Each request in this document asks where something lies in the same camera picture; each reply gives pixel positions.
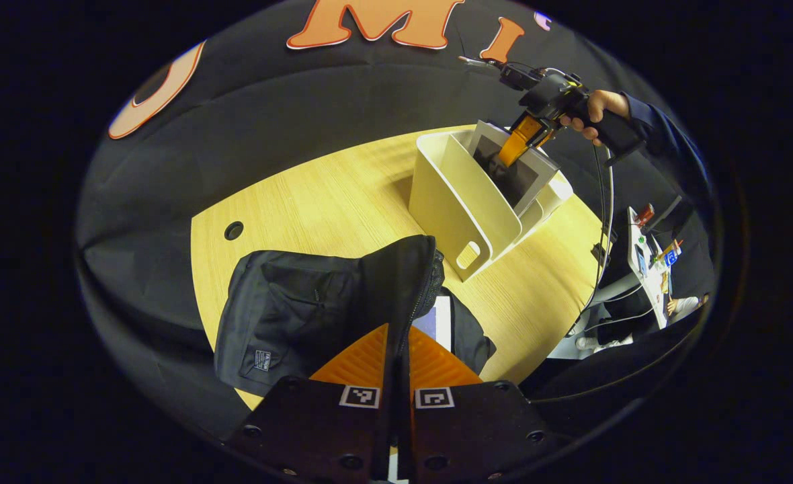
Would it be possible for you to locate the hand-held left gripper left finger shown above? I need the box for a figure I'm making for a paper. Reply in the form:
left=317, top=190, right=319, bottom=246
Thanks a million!
left=225, top=324, right=397, bottom=484

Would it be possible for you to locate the black backdrop cloth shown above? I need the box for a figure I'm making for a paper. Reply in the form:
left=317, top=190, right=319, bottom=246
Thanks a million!
left=74, top=0, right=716, bottom=438

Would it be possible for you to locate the white portrait cover book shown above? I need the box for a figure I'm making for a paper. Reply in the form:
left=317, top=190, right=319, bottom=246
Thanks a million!
left=470, top=120, right=560, bottom=210

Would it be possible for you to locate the white bookshelf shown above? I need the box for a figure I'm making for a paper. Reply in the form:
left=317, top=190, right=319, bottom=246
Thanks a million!
left=408, top=121, right=575, bottom=282

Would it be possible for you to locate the blue book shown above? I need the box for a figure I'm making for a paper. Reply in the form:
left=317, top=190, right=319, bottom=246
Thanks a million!
left=411, top=295, right=453, bottom=352

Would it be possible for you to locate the black monitor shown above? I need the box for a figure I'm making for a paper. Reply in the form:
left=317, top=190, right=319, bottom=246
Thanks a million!
left=641, top=195, right=694, bottom=237

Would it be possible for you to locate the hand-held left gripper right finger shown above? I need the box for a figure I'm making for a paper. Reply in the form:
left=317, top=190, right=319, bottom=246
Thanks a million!
left=396, top=324, right=558, bottom=484

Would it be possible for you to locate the black schoolbag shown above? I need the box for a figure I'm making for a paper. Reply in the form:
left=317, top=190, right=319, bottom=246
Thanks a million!
left=214, top=235, right=497, bottom=399

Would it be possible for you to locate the white background desk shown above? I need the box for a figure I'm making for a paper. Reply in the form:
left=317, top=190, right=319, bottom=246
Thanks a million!
left=627, top=206, right=681, bottom=329

